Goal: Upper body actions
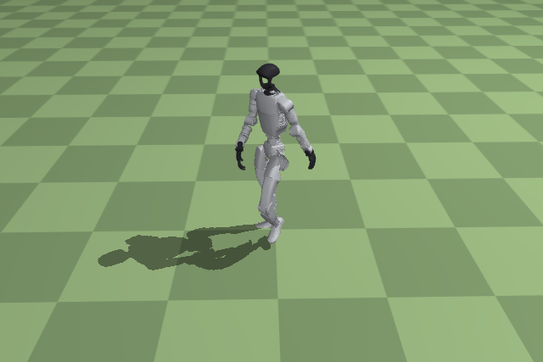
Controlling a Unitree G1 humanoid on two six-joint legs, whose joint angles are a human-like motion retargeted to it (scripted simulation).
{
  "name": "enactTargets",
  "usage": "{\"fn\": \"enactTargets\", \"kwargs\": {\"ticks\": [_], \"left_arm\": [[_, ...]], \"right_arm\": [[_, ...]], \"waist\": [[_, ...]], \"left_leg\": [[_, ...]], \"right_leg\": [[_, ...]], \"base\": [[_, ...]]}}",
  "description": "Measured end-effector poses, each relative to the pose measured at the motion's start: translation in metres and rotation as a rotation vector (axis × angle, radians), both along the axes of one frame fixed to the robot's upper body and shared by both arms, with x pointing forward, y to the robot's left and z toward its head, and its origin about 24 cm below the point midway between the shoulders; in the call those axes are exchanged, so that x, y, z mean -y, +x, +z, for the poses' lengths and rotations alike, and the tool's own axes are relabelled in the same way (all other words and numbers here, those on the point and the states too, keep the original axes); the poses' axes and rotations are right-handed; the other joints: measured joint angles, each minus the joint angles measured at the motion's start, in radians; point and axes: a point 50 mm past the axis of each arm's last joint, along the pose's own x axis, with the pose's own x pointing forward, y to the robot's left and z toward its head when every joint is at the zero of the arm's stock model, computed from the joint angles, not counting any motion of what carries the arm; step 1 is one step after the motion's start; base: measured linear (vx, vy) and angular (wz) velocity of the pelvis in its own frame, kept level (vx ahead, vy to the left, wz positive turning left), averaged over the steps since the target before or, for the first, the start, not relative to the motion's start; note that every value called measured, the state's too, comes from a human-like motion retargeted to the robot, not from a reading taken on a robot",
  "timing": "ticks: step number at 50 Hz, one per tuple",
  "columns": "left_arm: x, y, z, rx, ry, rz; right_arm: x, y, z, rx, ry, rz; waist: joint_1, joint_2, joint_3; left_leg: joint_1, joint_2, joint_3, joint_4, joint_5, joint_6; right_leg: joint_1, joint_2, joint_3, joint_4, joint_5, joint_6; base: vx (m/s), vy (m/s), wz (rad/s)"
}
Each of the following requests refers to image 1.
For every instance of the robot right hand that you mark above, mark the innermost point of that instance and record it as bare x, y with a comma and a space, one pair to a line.
239, 149

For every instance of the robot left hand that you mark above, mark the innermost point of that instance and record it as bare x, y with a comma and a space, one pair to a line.
312, 158

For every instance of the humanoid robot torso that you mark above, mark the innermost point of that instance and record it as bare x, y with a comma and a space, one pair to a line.
272, 121

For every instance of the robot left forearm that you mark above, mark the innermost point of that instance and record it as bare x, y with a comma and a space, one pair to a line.
305, 145

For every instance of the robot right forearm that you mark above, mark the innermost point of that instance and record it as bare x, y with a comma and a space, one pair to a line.
244, 135

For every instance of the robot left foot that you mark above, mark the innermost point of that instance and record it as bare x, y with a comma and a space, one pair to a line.
274, 232

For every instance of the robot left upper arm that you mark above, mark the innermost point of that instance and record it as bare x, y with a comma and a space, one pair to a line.
286, 106

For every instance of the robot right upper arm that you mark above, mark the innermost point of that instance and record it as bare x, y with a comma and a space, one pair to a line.
251, 117

